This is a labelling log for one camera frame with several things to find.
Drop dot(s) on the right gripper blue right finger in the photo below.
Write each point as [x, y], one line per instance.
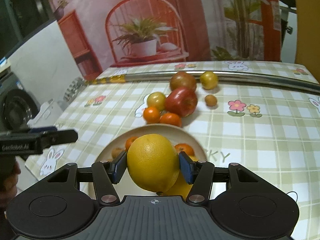
[187, 167]

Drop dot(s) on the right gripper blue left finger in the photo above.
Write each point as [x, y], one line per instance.
[118, 167]

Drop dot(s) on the small brown longan fruit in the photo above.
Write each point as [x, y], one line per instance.
[117, 152]

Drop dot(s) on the orange tangerine small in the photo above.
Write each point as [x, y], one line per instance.
[185, 148]

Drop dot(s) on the large yellow grapefruit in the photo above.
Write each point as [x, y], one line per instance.
[146, 159]

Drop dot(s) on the dark red apple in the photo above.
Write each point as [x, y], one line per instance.
[181, 101]

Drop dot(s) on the yellow-green round fruit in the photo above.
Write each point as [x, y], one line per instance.
[157, 100]

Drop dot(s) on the brownish red apple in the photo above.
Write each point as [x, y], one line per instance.
[183, 79]

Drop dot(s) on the yellow round fruit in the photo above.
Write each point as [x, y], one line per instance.
[209, 80]

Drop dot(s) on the person left hand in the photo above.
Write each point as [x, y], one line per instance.
[9, 186]

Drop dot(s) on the beige plate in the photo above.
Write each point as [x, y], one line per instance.
[174, 134]

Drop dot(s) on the dark appliance at left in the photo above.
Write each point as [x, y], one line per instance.
[17, 106]

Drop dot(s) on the checkered bunny tablecloth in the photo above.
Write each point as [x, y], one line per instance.
[273, 132]

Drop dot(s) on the metal telescopic pole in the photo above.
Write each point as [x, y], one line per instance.
[229, 77]

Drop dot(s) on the printed room backdrop cloth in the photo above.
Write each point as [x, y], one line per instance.
[127, 33]

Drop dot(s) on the black tripod stand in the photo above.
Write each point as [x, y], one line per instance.
[288, 7]

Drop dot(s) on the wooden door panel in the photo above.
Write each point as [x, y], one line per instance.
[308, 35]

